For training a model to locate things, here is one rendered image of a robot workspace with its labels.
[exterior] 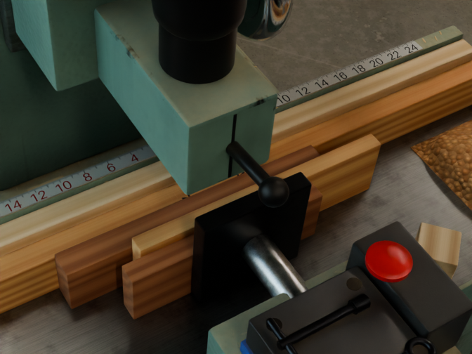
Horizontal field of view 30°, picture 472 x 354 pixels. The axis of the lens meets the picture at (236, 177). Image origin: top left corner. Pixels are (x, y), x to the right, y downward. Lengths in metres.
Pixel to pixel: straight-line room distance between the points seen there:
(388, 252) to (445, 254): 0.14
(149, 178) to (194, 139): 0.13
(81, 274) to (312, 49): 1.69
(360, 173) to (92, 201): 0.22
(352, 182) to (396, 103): 0.09
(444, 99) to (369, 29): 1.56
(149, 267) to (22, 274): 0.09
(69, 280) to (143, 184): 0.10
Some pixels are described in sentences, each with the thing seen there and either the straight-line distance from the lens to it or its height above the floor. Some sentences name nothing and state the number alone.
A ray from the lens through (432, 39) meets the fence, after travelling 0.84.
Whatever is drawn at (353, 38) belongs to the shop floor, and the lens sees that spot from 2.34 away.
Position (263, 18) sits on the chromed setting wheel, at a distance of 0.74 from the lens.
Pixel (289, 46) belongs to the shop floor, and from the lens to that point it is 2.28.
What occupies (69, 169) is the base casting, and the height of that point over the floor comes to 0.80.
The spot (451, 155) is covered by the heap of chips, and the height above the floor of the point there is 0.92.
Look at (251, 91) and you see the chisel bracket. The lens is 0.58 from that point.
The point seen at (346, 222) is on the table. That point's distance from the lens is 0.74.
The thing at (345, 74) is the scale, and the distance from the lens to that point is 0.78.
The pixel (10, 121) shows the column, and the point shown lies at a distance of 0.82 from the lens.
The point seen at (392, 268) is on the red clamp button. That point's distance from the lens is 0.56.
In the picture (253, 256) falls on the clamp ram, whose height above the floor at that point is 0.96.
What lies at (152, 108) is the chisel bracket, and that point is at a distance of 0.60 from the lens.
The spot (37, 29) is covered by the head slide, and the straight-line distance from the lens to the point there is 0.67.
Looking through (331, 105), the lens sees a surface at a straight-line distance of 0.76.
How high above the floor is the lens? 1.47
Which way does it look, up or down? 49 degrees down
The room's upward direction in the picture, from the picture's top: 6 degrees clockwise
